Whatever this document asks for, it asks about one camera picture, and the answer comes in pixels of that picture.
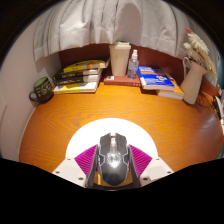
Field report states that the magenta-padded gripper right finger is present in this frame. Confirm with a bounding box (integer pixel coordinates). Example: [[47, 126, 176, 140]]
[[128, 144, 174, 188]]

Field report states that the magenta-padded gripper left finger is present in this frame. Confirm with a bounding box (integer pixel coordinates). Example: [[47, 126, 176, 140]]
[[52, 144, 100, 188]]

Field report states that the grey black computer mouse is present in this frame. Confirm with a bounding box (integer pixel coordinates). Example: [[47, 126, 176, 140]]
[[98, 132, 130, 187]]

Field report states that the white yellow black mouse pad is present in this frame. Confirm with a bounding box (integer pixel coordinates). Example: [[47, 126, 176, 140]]
[[65, 117, 159, 188]]

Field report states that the yellow and white book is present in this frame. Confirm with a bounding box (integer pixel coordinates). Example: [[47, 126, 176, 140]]
[[53, 81, 100, 95]]

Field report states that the orange book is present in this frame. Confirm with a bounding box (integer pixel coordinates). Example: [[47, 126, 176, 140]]
[[156, 78, 185, 100]]

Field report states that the dark mug with green interior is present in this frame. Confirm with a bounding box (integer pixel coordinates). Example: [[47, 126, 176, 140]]
[[28, 76, 55, 104]]

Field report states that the red book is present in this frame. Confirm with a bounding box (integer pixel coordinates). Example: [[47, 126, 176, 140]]
[[103, 73, 143, 88]]

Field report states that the blue book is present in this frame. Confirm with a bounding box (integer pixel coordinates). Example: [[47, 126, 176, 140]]
[[137, 65, 176, 92]]

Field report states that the white ceramic vase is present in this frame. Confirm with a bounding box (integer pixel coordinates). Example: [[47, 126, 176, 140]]
[[179, 56, 208, 105]]

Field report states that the white desk device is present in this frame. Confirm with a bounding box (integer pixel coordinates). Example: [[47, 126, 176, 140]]
[[213, 95, 224, 122]]

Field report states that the clear spray bottle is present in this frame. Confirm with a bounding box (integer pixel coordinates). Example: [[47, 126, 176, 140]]
[[127, 49, 140, 80]]

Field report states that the cream tumbler cup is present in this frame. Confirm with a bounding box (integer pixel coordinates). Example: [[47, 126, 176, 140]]
[[109, 40, 132, 77]]

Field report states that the white flower bouquet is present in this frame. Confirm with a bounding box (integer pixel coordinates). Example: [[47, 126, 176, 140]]
[[182, 27, 217, 76]]

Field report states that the white pleated curtain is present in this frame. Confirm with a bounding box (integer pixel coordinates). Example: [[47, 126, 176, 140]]
[[33, 0, 201, 63]]

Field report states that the black cable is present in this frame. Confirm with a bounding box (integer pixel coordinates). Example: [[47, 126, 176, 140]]
[[196, 90, 215, 108]]

